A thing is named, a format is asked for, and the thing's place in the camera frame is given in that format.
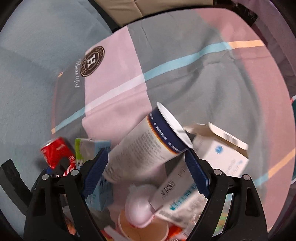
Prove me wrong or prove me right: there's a white medicine box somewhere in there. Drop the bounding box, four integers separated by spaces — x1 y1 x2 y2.
150 123 248 227

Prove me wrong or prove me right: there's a white cup blue rim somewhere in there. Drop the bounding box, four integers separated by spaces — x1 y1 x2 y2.
103 102 193 184

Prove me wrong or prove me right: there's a blue green milk carton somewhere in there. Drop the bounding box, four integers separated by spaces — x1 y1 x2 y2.
75 138 113 211

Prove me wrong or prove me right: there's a red drink can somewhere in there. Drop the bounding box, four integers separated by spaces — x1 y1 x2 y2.
40 137 76 176

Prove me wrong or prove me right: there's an orange paper cup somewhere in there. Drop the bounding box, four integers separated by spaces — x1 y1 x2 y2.
117 210 169 241

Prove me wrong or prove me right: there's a white pink plastic lid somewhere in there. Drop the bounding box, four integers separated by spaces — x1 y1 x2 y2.
125 184 157 228

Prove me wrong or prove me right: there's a pink grey checked bedsheet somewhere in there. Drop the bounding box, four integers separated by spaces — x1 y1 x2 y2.
50 7 292 232

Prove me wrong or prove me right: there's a beige armchair orange cushion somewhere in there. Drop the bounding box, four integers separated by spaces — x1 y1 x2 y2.
95 0 214 26

